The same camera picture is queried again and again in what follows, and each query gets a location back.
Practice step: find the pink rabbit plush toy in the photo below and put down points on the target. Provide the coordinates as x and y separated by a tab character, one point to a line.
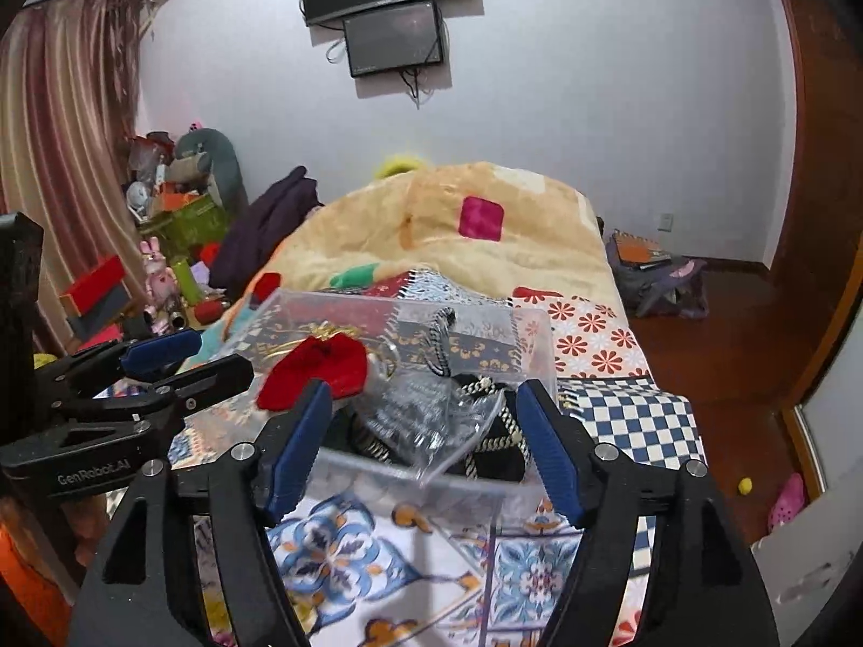
162	291

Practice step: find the yellow green plush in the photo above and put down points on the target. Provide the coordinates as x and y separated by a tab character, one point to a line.
399	164

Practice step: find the green cardboard box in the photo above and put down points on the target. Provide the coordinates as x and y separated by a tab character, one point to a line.
196	223

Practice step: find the red flat box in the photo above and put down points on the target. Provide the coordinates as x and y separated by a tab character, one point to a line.
92	286

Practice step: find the person's left hand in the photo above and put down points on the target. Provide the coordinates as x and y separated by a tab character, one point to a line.
88	518

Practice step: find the pink croc shoe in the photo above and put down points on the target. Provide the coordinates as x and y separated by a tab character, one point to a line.
790	501

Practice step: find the small wall screen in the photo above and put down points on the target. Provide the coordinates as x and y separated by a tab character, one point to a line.
394	39

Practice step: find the brown wooden door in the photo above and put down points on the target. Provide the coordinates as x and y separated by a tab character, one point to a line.
818	261

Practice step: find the small yellow ball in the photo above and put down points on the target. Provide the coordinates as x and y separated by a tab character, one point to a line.
745	486

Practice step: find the grey green plush toy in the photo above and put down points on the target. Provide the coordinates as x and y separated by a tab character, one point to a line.
204	159

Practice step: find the patchwork patterned bed sheet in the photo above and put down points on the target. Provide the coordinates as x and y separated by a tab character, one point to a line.
368	559

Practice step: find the clear plastic storage box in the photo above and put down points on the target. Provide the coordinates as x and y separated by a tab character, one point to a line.
512	344

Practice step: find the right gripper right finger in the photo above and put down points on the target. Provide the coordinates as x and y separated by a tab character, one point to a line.
561	448

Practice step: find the grey backpack on floor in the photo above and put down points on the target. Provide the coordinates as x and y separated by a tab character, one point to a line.
673	289

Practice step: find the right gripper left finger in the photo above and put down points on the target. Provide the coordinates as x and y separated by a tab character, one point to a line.
288	446

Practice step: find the striped pink curtain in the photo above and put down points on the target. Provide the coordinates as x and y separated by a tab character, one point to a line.
70	89

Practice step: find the orange notebook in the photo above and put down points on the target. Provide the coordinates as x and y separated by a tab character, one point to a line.
639	253

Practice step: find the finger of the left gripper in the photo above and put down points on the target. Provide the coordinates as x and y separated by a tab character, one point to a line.
141	360
195	383

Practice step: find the white furniture corner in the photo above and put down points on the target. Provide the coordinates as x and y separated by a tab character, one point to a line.
804	561

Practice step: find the red knitted soft item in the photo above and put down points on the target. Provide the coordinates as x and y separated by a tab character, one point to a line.
340	361

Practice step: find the dark purple garment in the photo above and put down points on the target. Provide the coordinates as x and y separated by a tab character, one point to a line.
257	232

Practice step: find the beige fleece blanket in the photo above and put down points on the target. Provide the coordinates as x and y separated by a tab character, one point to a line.
501	232

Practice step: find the green cylinder bottle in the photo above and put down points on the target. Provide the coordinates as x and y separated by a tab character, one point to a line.
189	288

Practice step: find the white wall socket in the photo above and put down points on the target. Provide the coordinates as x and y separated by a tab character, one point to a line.
665	223

